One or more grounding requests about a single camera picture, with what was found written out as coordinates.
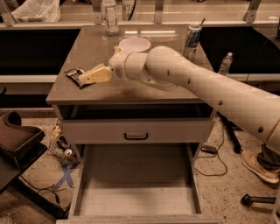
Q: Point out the white plastic bag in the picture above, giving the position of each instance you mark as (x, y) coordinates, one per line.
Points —
(38, 11)

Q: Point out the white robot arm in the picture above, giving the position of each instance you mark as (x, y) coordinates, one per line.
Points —
(252, 109)

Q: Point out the open bottom drawer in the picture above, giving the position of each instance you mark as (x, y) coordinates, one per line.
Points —
(137, 184)

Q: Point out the wire basket with cans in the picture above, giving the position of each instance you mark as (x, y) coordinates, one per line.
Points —
(60, 148)

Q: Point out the tan shoe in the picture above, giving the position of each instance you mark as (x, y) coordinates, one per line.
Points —
(251, 163)

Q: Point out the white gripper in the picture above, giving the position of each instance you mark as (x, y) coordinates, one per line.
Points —
(117, 66)

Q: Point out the small water bottle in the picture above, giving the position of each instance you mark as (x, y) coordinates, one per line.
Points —
(225, 64)

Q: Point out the grey drawer cabinet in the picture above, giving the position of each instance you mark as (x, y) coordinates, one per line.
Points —
(124, 99)

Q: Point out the dark rxbar chocolate wrapper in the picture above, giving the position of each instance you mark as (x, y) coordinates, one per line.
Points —
(74, 74)

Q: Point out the white ceramic bowl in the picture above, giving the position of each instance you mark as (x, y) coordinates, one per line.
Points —
(135, 44)

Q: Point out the clear bottle with label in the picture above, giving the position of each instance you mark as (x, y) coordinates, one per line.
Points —
(108, 9)

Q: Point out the closed drawer with black handle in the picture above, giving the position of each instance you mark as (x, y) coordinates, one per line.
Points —
(136, 132)

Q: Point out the black power adapter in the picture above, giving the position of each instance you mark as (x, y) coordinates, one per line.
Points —
(209, 149)

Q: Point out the black chair leg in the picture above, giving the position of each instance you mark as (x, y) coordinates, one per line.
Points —
(248, 200)

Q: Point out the energy drink can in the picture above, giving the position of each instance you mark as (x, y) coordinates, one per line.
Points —
(192, 40)

